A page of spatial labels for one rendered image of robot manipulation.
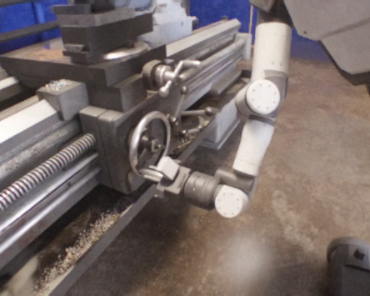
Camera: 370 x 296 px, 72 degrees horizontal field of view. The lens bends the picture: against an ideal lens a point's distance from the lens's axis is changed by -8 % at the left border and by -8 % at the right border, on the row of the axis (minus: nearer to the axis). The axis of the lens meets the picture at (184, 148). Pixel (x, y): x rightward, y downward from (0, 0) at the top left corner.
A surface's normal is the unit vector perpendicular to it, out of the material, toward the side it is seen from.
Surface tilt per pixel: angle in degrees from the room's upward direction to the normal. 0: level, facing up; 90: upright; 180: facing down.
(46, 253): 0
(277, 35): 60
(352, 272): 0
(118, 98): 90
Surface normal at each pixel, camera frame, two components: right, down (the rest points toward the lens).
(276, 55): 0.04, 0.05
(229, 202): -0.40, -0.09
